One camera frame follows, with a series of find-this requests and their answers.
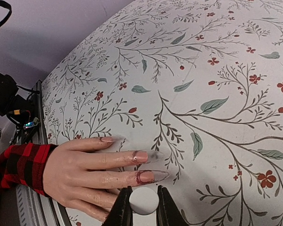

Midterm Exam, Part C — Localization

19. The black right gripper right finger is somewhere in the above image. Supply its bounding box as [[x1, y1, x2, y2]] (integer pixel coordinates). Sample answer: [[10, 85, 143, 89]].
[[156, 185, 188, 226]]

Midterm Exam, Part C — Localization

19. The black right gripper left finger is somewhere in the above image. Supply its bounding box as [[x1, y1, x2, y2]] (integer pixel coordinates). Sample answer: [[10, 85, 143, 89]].
[[102, 186, 133, 226]]

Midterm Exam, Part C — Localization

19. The red black plaid sleeve forearm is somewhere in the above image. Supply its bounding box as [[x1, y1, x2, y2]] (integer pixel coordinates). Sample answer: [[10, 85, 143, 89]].
[[0, 143, 57, 200]]

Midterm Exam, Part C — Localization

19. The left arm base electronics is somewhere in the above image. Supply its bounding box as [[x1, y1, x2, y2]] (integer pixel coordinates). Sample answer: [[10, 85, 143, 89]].
[[0, 73, 40, 144]]

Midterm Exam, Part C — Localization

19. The person's left hand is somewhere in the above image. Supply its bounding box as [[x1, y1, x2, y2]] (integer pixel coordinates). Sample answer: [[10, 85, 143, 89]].
[[42, 137, 169, 222]]

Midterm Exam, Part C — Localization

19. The aluminium front frame rail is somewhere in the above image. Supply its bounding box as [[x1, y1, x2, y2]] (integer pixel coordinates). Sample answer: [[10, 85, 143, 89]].
[[16, 81, 71, 226]]

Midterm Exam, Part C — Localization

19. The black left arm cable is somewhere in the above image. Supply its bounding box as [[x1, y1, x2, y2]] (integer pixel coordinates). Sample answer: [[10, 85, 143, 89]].
[[0, 0, 12, 32]]

